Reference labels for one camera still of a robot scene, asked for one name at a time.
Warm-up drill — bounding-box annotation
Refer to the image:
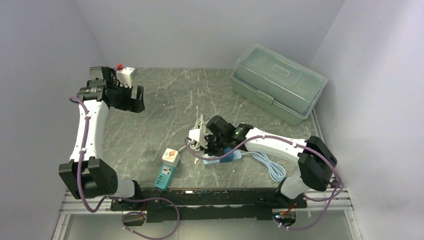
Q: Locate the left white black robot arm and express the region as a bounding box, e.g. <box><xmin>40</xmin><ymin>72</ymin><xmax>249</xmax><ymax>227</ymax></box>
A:
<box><xmin>58</xmin><ymin>66</ymin><xmax>145</xmax><ymax>210</ymax></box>

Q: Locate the green plastic toolbox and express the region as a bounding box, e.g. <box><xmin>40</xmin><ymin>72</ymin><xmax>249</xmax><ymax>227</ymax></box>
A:
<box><xmin>231</xmin><ymin>44</ymin><xmax>328</xmax><ymax>125</ymax></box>

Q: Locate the white cube socket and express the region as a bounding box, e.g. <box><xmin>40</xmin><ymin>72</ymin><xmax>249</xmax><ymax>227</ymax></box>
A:
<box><xmin>161</xmin><ymin>148</ymin><xmax>181</xmax><ymax>167</ymax></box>

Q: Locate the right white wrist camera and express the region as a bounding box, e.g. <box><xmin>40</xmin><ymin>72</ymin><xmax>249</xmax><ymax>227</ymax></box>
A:
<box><xmin>188</xmin><ymin>129</ymin><xmax>205</xmax><ymax>145</ymax></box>

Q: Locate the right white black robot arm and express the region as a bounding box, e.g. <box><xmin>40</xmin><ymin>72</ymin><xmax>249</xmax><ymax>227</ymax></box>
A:
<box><xmin>195</xmin><ymin>115</ymin><xmax>337</xmax><ymax>208</ymax></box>

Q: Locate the light blue power strip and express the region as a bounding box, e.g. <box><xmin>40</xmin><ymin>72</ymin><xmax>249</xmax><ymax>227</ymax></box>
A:
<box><xmin>202</xmin><ymin>150</ymin><xmax>287</xmax><ymax>183</ymax></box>

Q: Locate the teal power strip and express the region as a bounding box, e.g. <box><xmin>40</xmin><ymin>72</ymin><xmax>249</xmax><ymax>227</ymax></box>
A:
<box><xmin>154</xmin><ymin>114</ymin><xmax>213</xmax><ymax>191</ymax></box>

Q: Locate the blue cube adapter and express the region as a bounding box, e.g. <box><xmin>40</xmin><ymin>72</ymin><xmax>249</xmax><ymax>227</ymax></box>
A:
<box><xmin>219</xmin><ymin>147</ymin><xmax>234</xmax><ymax>164</ymax></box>

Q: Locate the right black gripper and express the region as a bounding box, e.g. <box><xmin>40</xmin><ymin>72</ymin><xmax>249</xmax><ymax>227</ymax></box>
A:
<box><xmin>200</xmin><ymin>133</ymin><xmax>229</xmax><ymax>158</ymax></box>

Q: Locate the purple cable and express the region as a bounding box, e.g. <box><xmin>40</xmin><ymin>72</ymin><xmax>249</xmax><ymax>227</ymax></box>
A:
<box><xmin>183</xmin><ymin>134</ymin><xmax>345</xmax><ymax>232</ymax></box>
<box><xmin>68</xmin><ymin>96</ymin><xmax>181</xmax><ymax>240</ymax></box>

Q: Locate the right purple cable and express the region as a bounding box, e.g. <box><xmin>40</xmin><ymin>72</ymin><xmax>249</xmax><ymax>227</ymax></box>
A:
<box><xmin>183</xmin><ymin>134</ymin><xmax>345</xmax><ymax>232</ymax></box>

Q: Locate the black base frame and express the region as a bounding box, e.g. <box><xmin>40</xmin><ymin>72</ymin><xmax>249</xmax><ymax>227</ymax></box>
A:
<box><xmin>110</xmin><ymin>187</ymin><xmax>307</xmax><ymax>223</ymax></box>

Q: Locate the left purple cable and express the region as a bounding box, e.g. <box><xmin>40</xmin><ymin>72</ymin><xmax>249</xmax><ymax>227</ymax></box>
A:
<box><xmin>68</xmin><ymin>96</ymin><xmax>181</xmax><ymax>240</ymax></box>

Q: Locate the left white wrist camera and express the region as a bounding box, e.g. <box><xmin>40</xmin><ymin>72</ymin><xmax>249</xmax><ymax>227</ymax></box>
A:
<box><xmin>116</xmin><ymin>64</ymin><xmax>137</xmax><ymax>89</ymax></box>

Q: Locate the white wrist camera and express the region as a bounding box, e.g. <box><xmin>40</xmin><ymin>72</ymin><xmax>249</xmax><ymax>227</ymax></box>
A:
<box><xmin>188</xmin><ymin>129</ymin><xmax>205</xmax><ymax>145</ymax></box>
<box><xmin>116</xmin><ymin>64</ymin><xmax>137</xmax><ymax>89</ymax></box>

